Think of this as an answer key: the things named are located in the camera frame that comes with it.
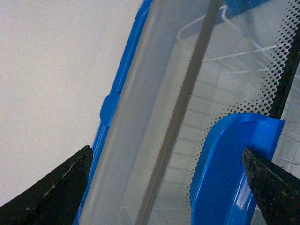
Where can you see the white wire freezer basket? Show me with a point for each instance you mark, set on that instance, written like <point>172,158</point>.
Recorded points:
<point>243,68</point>

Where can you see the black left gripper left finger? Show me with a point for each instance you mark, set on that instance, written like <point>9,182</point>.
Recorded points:
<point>55,199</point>

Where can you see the white blue chest freezer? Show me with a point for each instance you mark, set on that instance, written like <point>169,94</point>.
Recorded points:
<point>126,110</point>

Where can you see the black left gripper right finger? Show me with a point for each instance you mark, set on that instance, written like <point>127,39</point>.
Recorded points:
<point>276,191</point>

